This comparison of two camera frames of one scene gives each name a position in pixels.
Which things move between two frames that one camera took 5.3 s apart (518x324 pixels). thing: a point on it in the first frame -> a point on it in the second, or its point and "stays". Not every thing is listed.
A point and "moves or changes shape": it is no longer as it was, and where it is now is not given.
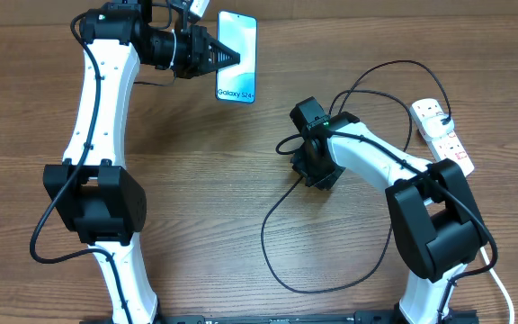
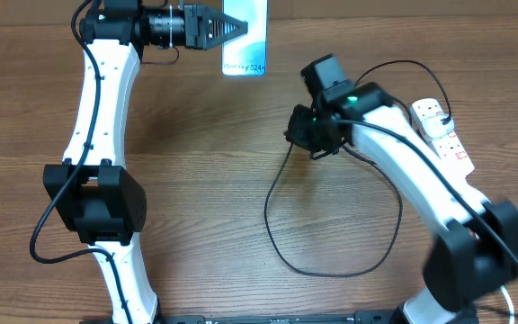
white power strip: (447, 148) stays
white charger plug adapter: (437, 125) stays
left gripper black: (200, 44) -> (201, 15)
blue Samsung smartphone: (239, 31) moves or changes shape
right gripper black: (325, 183) -> (297, 138)
